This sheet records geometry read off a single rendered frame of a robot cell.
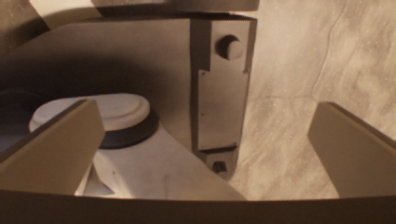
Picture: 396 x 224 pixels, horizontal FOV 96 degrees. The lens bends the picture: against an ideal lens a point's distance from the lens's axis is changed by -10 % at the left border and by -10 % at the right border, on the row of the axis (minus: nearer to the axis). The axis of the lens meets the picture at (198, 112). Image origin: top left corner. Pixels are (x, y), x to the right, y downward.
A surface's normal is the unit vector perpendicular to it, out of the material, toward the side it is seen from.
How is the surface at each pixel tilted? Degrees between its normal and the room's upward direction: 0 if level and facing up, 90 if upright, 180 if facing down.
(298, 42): 0
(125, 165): 90
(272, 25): 0
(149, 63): 0
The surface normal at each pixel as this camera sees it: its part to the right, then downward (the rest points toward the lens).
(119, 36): 0.18, 0.51
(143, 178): 0.00, -0.86
